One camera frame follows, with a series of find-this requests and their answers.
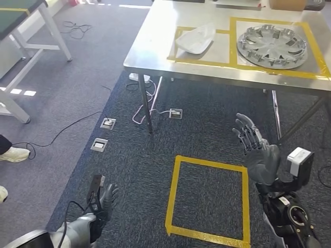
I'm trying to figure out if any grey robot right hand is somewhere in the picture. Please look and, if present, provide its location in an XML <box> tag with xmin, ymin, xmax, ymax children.
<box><xmin>232</xmin><ymin>113</ymin><xmax>281</xmax><ymax>186</ymax></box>

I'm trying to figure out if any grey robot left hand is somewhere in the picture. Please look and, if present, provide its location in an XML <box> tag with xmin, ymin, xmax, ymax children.
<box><xmin>99</xmin><ymin>183</ymin><xmax>119</xmax><ymax>222</ymax></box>

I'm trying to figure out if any white plastic shell part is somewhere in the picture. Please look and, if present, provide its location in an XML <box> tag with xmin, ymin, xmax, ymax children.
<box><xmin>175</xmin><ymin>22</ymin><xmax>216</xmax><ymax>55</ymax></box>

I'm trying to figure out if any stainless steel workbench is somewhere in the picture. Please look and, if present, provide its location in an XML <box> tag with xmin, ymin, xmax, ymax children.
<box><xmin>123</xmin><ymin>0</ymin><xmax>331</xmax><ymax>145</ymax></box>

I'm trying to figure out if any metal floor socket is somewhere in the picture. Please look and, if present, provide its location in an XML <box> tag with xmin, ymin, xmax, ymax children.
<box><xmin>90</xmin><ymin>137</ymin><xmax>109</xmax><ymax>153</ymax></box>
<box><xmin>100</xmin><ymin>117</ymin><xmax>116</xmax><ymax>131</ymax></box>
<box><xmin>169</xmin><ymin>108</ymin><xmax>184</xmax><ymax>120</ymax></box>

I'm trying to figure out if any grey wheel cover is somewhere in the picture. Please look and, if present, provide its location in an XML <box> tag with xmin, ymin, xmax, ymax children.
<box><xmin>237</xmin><ymin>24</ymin><xmax>308</xmax><ymax>70</ymax></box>

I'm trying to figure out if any white power strip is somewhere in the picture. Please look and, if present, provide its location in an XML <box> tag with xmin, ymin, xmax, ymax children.
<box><xmin>128</xmin><ymin>72</ymin><xmax>151</xmax><ymax>84</ymax></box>

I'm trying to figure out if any person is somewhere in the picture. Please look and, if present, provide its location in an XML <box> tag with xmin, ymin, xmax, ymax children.
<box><xmin>0</xmin><ymin>134</ymin><xmax>30</xmax><ymax>204</ymax></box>

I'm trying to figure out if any grey flat bar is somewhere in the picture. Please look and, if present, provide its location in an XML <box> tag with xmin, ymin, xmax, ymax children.
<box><xmin>216</xmin><ymin>3</ymin><xmax>261</xmax><ymax>11</ymax></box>

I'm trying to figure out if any brown cardboard box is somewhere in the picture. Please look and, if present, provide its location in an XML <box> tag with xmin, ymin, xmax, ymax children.
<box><xmin>268</xmin><ymin>0</ymin><xmax>307</xmax><ymax>11</ymax></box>

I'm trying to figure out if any white desk green top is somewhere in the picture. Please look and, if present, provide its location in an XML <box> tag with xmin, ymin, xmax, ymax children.
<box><xmin>0</xmin><ymin>0</ymin><xmax>73</xmax><ymax>125</ymax></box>

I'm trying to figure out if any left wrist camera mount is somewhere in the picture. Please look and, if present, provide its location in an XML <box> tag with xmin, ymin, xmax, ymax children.
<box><xmin>86</xmin><ymin>174</ymin><xmax>105</xmax><ymax>211</ymax></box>

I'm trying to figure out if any long black floor cable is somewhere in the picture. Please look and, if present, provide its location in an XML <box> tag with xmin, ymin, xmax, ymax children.
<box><xmin>11</xmin><ymin>111</ymin><xmax>110</xmax><ymax>160</ymax></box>

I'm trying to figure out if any white floor cable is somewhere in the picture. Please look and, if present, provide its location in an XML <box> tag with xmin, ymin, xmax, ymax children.
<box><xmin>131</xmin><ymin>77</ymin><xmax>172</xmax><ymax>125</ymax></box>

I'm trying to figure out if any tangled black floor cable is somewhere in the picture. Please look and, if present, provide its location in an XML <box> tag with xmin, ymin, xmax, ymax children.
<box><xmin>60</xmin><ymin>21</ymin><xmax>92</xmax><ymax>40</ymax></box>

